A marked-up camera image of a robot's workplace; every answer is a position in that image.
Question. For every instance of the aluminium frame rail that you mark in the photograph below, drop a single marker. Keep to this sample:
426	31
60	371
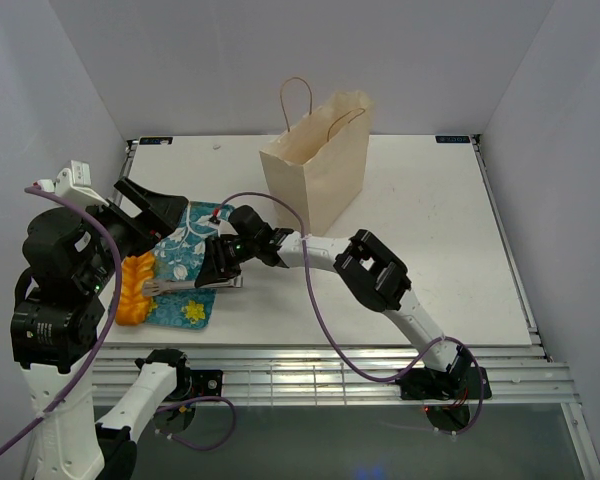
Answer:
318	377

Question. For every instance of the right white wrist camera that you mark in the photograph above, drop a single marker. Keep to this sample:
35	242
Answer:
222	226

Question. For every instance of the blue table label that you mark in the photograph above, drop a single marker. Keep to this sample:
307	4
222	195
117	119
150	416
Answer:
155	140
453	139

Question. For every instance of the long braided orange bread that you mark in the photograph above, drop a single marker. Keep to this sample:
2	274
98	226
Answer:
134	307

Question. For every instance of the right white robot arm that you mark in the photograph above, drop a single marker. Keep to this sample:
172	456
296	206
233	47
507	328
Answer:
376	278

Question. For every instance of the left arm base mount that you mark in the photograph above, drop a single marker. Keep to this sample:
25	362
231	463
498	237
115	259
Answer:
192	383

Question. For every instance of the right blue table label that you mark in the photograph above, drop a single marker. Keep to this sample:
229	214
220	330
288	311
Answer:
453	139

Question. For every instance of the left blue table label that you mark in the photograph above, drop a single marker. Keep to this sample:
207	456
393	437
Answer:
155	140

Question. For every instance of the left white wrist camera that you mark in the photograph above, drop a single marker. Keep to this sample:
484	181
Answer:
73	183

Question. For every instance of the metal serving tongs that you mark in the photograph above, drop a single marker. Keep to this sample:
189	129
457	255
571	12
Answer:
157	287

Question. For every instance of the brown paper bag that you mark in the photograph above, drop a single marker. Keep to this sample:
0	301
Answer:
317	165

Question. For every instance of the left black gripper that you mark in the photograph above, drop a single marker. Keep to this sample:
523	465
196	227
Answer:
158	215

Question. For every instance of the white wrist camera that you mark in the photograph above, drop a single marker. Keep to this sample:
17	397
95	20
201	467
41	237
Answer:
222	226
73	183

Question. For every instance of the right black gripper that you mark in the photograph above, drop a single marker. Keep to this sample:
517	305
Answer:
216	266

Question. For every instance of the teal patterned tray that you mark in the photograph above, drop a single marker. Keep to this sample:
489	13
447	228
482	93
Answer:
179	257

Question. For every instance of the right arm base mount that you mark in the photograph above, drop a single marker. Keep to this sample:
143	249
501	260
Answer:
427	384

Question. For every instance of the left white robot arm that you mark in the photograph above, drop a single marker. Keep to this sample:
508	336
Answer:
55	339

